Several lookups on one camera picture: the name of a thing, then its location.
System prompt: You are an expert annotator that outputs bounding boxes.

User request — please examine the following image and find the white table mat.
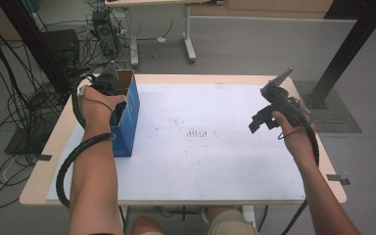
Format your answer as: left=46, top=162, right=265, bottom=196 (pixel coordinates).
left=45, top=82, right=307, bottom=202

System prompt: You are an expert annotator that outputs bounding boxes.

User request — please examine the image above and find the person's right leg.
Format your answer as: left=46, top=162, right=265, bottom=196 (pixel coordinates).
left=205, top=205, right=259, bottom=235

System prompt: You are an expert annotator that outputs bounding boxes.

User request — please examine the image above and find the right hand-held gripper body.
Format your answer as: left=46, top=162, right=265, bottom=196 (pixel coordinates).
left=259, top=66, right=313, bottom=128

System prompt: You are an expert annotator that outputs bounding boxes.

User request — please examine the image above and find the person's left hand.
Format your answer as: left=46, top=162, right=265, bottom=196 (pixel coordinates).
left=77, top=86, right=127, bottom=133

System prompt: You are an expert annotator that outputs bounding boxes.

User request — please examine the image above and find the black floor plate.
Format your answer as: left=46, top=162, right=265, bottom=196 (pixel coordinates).
left=4, top=125, right=61, bottom=157

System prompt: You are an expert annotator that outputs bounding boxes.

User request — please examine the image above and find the bundle of black floor cables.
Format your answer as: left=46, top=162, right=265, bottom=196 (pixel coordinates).
left=0, top=0, right=96, bottom=212

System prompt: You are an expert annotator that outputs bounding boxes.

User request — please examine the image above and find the person's right hand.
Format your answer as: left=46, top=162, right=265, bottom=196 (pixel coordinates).
left=271, top=109, right=319, bottom=168

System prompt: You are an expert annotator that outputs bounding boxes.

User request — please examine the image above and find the light wooden table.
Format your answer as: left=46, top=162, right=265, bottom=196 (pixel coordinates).
left=19, top=72, right=348, bottom=208

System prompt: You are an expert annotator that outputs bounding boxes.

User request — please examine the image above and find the dark floor mat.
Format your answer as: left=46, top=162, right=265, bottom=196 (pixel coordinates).
left=293, top=79, right=363, bottom=134

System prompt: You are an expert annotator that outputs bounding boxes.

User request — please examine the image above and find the black metal frame post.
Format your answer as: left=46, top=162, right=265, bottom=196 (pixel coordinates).
left=303, top=0, right=376, bottom=110
left=0, top=0, right=73, bottom=101

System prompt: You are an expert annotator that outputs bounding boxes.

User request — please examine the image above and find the person's left leg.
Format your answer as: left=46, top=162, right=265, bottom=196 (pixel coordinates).
left=130, top=214, right=165, bottom=235

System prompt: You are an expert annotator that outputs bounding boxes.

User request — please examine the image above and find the blue cardboard box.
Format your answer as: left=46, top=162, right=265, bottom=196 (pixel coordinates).
left=111, top=69, right=142, bottom=159

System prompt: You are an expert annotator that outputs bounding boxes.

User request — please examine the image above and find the person's leg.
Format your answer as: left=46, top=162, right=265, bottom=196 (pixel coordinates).
left=130, top=214, right=165, bottom=235
left=205, top=205, right=259, bottom=235

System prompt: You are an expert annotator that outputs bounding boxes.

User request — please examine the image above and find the black equipment box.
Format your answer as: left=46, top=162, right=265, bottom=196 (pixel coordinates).
left=40, top=28, right=81, bottom=67

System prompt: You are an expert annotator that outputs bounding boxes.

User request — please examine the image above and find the white-legged desk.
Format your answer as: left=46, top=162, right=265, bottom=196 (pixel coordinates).
left=104, top=0, right=225, bottom=69

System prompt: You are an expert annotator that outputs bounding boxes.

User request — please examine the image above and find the light wooden cabinet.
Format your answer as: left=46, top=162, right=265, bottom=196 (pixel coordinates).
left=190, top=0, right=335, bottom=20

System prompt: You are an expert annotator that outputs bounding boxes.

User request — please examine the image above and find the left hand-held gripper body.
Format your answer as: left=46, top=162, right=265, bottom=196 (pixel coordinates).
left=90, top=60, right=119, bottom=97

